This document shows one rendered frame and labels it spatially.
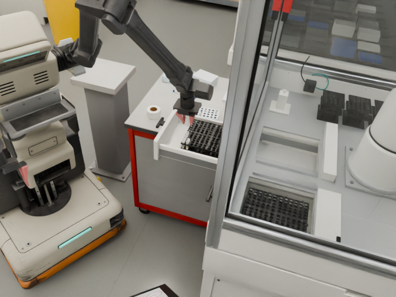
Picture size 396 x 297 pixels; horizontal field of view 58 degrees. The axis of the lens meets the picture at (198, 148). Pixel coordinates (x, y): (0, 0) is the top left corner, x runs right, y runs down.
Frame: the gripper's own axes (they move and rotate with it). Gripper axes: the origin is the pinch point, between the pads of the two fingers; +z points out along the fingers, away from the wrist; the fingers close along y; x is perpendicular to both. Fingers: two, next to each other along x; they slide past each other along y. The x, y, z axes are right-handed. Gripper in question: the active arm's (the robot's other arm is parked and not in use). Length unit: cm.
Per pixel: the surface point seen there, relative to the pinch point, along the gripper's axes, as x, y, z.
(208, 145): 3.2, -10.1, 7.0
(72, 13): -178, 182, 54
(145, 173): -11, 30, 55
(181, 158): 10.5, -0.9, 10.7
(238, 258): 52, -34, 3
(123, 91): -53, 61, 34
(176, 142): 0.5, 5.3, 12.9
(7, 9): -221, 307, 85
